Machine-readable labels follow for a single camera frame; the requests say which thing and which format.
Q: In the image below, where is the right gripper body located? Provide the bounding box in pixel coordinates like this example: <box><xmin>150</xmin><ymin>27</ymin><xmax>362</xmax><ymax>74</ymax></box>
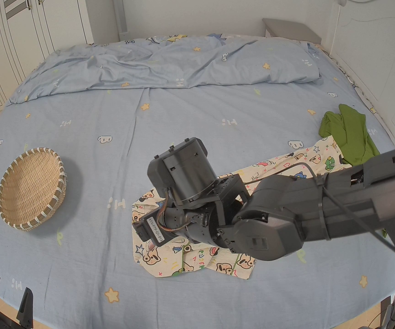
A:
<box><xmin>133</xmin><ymin>206</ymin><xmax>225</xmax><ymax>249</ymax></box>

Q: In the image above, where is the white printed pyjama top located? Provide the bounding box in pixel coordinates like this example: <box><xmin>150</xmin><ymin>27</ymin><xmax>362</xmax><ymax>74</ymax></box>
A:
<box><xmin>131</xmin><ymin>142</ymin><xmax>347</xmax><ymax>281</ymax></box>

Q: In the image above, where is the bed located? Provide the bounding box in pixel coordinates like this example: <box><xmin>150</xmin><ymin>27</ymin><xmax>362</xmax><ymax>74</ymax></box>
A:
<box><xmin>0</xmin><ymin>0</ymin><xmax>395</xmax><ymax>329</ymax></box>

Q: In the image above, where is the round woven basket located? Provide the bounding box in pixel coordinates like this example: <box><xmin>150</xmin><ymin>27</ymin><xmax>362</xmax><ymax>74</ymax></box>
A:
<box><xmin>0</xmin><ymin>147</ymin><xmax>68</xmax><ymax>232</ymax></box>

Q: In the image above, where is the green garment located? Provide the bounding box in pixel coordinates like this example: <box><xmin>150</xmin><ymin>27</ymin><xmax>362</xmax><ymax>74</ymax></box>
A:
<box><xmin>318</xmin><ymin>104</ymin><xmax>389</xmax><ymax>240</ymax></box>

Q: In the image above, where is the pale blue quilt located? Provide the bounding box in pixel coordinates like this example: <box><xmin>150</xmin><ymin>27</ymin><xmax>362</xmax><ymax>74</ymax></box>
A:
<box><xmin>5</xmin><ymin>32</ymin><xmax>323</xmax><ymax>107</ymax></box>

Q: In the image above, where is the grey bedside table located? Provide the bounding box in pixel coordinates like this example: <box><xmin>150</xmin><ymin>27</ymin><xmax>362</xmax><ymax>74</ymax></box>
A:
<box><xmin>262</xmin><ymin>18</ymin><xmax>322</xmax><ymax>44</ymax></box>

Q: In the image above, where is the white wardrobe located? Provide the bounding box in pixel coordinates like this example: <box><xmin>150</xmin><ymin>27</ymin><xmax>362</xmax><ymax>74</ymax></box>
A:
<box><xmin>0</xmin><ymin>0</ymin><xmax>95</xmax><ymax>112</ymax></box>

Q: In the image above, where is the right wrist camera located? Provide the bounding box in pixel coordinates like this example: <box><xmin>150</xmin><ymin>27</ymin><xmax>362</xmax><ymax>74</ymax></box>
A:
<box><xmin>148</xmin><ymin>153</ymin><xmax>172</xmax><ymax>201</ymax></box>

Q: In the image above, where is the grey wall pipe cover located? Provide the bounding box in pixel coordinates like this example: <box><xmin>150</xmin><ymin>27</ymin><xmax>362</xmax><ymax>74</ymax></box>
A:
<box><xmin>110</xmin><ymin>0</ymin><xmax>129</xmax><ymax>35</ymax></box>

